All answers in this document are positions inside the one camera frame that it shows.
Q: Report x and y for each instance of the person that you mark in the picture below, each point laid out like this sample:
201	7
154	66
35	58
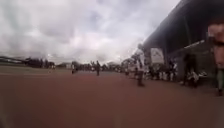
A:
218	50
97	67
189	66
140	70

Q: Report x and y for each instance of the red-brown track ground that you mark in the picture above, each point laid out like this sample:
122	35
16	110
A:
100	103

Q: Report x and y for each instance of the white banner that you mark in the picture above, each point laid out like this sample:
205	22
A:
157	55

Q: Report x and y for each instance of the group of people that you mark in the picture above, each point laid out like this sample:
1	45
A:
164	71

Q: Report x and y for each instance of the row of trees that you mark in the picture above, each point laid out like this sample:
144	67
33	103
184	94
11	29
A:
33	62

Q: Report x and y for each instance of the dark grandstand building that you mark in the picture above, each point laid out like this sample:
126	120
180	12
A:
186	26

